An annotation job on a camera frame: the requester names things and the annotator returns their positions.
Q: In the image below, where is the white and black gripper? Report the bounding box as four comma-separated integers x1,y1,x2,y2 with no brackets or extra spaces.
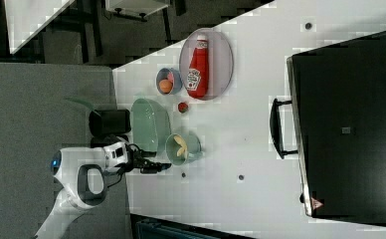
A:
103,141,171,174

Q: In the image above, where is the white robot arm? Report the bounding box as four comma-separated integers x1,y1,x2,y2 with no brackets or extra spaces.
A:
34,138,171,239

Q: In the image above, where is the green mug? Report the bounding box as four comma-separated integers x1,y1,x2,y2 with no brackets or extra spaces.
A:
165,133,203,166

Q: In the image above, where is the green colander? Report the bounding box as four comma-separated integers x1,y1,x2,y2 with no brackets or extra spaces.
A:
131,99,171,154

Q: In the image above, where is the small black cup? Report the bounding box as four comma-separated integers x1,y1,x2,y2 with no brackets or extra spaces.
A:
91,134,128,148

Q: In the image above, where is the loose red plush strawberry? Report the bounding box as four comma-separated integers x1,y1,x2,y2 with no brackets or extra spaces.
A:
178,103,189,114

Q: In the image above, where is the black utensil holder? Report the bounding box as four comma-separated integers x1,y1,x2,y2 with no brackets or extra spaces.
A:
89,110,131,137

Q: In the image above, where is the orange plush fruit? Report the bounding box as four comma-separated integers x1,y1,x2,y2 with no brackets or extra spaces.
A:
159,79,173,94

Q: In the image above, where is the plush strawberry in bowl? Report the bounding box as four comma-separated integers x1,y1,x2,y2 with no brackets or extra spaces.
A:
167,72,174,83

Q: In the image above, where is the small blue bowl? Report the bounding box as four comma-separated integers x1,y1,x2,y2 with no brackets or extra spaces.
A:
156,68,182,95

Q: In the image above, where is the red plush ketchup bottle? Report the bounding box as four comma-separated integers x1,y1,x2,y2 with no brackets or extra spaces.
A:
187,34,209,99

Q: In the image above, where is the green slotted spatula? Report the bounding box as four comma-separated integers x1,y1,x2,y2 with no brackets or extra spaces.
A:
65,97,100,116

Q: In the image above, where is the grey partition panel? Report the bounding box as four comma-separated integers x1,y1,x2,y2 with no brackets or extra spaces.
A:
0,63,116,239

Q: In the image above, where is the white cabinet on wheels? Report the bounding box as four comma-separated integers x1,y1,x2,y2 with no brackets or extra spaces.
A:
104,0,170,22

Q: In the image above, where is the blue metal frame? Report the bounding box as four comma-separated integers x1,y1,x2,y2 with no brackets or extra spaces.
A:
129,213,259,239

